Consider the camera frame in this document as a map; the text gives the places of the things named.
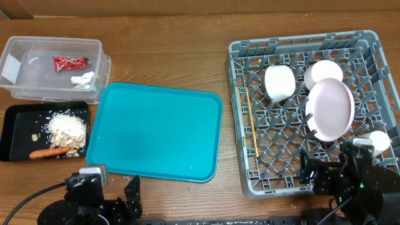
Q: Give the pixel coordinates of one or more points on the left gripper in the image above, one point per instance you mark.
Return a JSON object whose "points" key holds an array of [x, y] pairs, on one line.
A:
{"points": [[131, 192]]}

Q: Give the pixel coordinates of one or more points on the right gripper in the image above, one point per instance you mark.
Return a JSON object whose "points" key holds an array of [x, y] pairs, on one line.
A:
{"points": [[329, 174]]}

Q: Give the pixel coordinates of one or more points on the white plate with food scraps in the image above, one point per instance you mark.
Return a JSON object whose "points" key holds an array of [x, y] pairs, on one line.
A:
{"points": [[331, 106]]}

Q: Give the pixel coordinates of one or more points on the wooden chopstick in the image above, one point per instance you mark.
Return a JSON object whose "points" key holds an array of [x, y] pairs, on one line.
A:
{"points": [[250, 112]]}

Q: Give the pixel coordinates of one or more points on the white cup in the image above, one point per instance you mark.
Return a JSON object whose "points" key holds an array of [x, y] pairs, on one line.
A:
{"points": [[378, 139]]}

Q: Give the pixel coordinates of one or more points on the white bowl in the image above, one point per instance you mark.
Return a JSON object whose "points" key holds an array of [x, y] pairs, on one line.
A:
{"points": [[321, 70], [279, 82]]}

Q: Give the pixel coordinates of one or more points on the orange carrot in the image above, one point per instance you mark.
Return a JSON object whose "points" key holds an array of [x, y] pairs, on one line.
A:
{"points": [[45, 153]]}

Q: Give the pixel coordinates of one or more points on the white tissue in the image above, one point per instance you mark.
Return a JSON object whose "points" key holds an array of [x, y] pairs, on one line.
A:
{"points": [[82, 82]]}

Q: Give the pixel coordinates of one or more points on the red snack wrapper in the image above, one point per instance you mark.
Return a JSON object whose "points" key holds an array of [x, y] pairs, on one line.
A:
{"points": [[70, 63]]}

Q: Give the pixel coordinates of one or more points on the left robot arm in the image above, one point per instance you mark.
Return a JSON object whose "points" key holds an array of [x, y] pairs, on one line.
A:
{"points": [[65, 212]]}

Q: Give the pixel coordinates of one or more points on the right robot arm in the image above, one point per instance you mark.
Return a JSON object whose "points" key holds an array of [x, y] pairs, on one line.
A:
{"points": [[364, 193]]}

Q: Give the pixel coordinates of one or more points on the grey dishwasher rack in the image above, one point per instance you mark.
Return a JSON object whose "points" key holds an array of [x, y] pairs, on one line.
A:
{"points": [[281, 127]]}

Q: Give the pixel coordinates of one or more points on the teal serving tray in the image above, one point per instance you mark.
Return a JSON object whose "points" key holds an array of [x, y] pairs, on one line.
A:
{"points": [[157, 132]]}

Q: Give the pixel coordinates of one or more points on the rice and peanut scraps pile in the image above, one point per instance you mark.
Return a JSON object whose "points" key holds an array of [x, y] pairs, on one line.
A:
{"points": [[63, 129]]}

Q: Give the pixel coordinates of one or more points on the black tray bin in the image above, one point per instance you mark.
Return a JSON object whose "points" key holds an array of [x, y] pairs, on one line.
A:
{"points": [[25, 127]]}

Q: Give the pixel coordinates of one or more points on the clear plastic bin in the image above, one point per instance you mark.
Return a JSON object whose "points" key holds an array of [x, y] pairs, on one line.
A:
{"points": [[27, 68]]}

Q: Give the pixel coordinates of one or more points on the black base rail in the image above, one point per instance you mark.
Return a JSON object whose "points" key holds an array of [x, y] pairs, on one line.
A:
{"points": [[275, 220]]}

